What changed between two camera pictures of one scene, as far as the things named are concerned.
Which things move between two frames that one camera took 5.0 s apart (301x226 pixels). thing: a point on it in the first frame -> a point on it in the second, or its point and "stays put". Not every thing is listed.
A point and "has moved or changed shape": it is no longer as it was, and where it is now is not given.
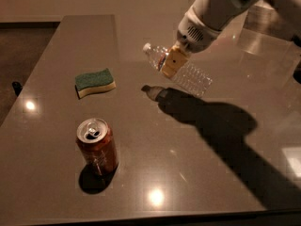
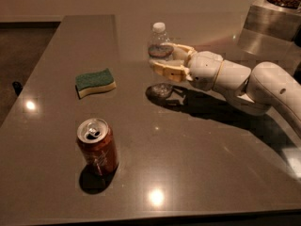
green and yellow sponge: x=93 y=82 stays put
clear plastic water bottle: x=189 y=78 has moved or changed shape
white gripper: x=195 y=38 -> x=205 y=68
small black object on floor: x=17 y=87 stays put
